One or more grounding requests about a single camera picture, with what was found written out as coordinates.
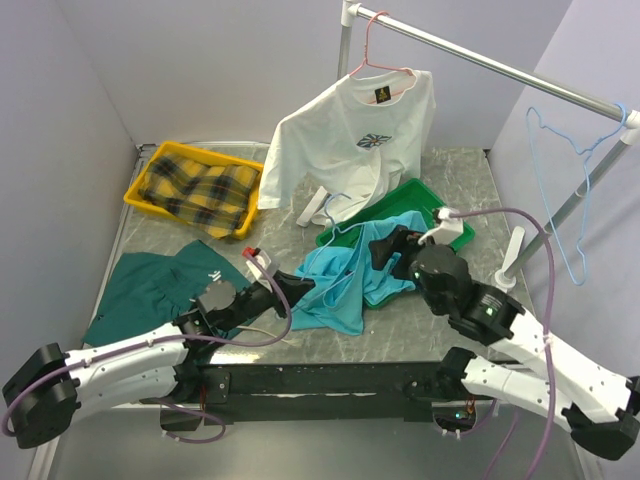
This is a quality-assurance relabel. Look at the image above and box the green plastic bin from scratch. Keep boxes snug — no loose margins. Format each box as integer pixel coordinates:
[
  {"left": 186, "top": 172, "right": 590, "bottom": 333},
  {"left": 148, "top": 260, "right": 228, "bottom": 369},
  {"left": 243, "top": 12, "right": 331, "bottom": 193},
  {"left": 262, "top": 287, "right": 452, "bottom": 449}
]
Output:
[{"left": 316, "top": 179, "right": 443, "bottom": 309}]

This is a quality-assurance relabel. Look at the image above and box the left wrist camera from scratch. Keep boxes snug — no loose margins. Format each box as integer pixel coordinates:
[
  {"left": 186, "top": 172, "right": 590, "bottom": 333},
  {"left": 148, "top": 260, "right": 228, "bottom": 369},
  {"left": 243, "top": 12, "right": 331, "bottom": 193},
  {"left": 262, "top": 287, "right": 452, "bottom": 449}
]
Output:
[{"left": 242, "top": 247, "right": 279, "bottom": 291}]

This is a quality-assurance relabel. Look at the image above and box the pink wire hanger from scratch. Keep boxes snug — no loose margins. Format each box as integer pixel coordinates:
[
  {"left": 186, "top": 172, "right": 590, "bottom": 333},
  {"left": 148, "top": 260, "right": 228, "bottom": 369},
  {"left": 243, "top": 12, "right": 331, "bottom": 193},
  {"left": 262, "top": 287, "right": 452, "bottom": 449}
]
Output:
[{"left": 345, "top": 11, "right": 419, "bottom": 106}]

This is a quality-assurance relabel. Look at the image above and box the beige drawstring cord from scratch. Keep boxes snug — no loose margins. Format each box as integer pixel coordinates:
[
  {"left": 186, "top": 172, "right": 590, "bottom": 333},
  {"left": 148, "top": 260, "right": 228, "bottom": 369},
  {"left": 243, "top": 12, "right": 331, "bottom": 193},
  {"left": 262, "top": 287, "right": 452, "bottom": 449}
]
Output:
[{"left": 234, "top": 325, "right": 303, "bottom": 346}]

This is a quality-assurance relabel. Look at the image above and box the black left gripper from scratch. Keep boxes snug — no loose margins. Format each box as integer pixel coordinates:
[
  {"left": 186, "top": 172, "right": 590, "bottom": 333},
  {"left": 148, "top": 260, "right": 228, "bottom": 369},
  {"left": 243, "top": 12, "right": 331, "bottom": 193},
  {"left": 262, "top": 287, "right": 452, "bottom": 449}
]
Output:
[{"left": 220, "top": 268, "right": 315, "bottom": 332}]

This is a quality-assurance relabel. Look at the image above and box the metal clothes rack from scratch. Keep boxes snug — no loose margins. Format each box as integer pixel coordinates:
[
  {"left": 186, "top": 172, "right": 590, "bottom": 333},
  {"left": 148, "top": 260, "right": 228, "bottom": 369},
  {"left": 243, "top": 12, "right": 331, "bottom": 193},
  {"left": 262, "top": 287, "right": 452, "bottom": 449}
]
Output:
[{"left": 338, "top": 1, "right": 639, "bottom": 276}]

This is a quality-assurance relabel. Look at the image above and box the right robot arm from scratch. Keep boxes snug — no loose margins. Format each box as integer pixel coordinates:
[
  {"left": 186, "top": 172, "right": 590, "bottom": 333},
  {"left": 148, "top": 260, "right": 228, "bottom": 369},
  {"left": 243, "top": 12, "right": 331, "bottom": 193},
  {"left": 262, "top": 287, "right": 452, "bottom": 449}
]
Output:
[{"left": 369, "top": 225, "right": 639, "bottom": 461}]

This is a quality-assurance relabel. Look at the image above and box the yellow plastic bin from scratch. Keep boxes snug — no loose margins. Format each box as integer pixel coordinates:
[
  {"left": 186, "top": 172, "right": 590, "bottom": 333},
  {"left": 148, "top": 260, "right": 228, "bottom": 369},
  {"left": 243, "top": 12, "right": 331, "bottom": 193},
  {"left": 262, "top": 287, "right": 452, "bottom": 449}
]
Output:
[{"left": 124, "top": 141, "right": 263, "bottom": 239}]

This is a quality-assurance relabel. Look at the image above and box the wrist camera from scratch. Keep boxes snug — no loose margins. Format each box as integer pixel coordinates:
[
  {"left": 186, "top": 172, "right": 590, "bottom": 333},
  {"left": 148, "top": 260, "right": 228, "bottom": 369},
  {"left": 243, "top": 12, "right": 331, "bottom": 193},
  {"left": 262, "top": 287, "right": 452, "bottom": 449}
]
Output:
[
  {"left": 417, "top": 207, "right": 464, "bottom": 246},
  {"left": 242, "top": 247, "right": 279, "bottom": 291}
]

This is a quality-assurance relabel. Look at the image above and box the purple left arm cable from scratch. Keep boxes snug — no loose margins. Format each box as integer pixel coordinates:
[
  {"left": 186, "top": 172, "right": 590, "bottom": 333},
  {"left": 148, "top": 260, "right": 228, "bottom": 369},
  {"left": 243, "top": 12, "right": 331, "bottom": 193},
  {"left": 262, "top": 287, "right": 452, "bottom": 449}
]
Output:
[{"left": 1, "top": 259, "right": 294, "bottom": 440}]

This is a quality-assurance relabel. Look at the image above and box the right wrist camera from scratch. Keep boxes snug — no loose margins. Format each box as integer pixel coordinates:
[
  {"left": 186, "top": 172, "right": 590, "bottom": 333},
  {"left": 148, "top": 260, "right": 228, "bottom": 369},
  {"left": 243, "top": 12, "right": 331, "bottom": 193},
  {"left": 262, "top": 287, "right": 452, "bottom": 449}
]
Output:
[{"left": 417, "top": 207, "right": 464, "bottom": 246}]

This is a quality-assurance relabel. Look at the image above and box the white rack base foot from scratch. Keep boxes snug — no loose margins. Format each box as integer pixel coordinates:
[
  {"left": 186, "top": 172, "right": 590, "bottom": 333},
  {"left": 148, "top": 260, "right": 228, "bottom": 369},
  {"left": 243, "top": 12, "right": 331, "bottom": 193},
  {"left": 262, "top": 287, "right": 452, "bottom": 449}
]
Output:
[{"left": 492, "top": 226, "right": 526, "bottom": 293}]

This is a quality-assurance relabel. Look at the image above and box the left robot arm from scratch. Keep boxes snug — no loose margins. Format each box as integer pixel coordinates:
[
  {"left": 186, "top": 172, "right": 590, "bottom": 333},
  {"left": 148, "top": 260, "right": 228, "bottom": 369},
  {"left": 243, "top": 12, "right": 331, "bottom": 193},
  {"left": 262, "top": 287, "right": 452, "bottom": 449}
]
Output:
[{"left": 1, "top": 272, "right": 315, "bottom": 449}]

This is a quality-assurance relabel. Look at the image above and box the white rack foot left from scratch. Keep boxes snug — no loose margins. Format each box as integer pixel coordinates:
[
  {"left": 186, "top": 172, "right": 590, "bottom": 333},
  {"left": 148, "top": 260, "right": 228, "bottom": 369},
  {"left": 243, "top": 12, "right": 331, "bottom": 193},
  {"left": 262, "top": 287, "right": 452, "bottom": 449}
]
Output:
[{"left": 296, "top": 187, "right": 329, "bottom": 228}]

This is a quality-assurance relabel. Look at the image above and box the light blue t shirt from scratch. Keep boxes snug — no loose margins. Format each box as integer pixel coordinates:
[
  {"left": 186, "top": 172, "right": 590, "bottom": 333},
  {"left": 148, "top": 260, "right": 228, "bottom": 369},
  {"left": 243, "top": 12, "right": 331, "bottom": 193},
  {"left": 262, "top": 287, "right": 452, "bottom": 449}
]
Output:
[{"left": 292, "top": 211, "right": 426, "bottom": 336}]

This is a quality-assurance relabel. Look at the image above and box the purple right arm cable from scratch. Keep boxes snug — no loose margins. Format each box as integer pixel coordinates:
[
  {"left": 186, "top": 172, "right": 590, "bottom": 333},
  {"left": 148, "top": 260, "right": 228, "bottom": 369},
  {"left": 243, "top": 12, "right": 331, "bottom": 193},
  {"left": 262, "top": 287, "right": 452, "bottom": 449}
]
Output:
[{"left": 449, "top": 207, "right": 558, "bottom": 480}]

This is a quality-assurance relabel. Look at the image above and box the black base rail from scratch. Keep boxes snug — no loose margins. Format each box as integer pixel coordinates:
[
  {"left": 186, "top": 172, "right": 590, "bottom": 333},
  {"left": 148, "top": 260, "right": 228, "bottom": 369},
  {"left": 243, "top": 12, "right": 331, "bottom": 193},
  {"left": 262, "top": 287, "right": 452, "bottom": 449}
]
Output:
[{"left": 167, "top": 361, "right": 473, "bottom": 424}]

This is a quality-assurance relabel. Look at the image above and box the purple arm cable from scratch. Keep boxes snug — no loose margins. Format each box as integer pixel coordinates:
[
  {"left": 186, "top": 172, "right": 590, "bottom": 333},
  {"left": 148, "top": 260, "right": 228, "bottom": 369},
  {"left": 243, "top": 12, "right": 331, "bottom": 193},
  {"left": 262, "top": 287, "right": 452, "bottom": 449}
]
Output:
[
  {"left": 449, "top": 207, "right": 558, "bottom": 480},
  {"left": 1, "top": 259, "right": 294, "bottom": 440}
]

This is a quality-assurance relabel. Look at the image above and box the white t shirt on hanger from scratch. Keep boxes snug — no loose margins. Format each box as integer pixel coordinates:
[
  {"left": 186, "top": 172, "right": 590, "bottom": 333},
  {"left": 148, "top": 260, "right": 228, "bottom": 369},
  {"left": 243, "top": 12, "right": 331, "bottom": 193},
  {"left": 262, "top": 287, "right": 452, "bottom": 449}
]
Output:
[{"left": 258, "top": 70, "right": 436, "bottom": 225}]

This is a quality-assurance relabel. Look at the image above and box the yellow plaid cloth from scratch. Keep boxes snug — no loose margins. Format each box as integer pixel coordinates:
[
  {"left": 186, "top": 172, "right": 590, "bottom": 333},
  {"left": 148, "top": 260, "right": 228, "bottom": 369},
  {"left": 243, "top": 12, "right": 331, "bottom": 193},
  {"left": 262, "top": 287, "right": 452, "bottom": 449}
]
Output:
[{"left": 138, "top": 154, "right": 259, "bottom": 238}]

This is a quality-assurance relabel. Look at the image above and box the dark teal garment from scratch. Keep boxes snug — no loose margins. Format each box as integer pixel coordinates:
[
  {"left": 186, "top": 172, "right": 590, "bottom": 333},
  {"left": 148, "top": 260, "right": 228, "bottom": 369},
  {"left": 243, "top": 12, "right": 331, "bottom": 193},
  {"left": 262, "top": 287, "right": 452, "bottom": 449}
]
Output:
[{"left": 83, "top": 240, "right": 250, "bottom": 347}]

